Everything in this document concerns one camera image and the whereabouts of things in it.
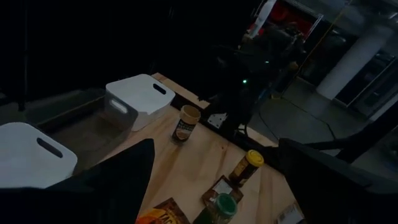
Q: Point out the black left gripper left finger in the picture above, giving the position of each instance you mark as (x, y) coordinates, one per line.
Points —
(118, 186)

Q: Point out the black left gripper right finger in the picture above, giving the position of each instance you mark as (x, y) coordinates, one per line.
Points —
(335, 193)

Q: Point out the tan-lid furikake spice jar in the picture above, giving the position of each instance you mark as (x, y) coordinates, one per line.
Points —
(186, 124)

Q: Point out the yellow-lid spice jar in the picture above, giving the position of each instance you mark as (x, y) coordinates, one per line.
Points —
(247, 166)

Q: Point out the green-lid oregano spice jar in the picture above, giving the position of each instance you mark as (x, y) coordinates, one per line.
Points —
(222, 208)

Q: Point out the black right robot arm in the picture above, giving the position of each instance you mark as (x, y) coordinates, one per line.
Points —
(245, 90)

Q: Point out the grey translucent plastic bin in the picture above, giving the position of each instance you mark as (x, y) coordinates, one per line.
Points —
(87, 130)

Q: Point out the white round pillar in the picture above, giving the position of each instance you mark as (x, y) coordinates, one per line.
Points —
(351, 62)

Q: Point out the red cabinet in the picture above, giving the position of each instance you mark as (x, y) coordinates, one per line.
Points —
(289, 15)

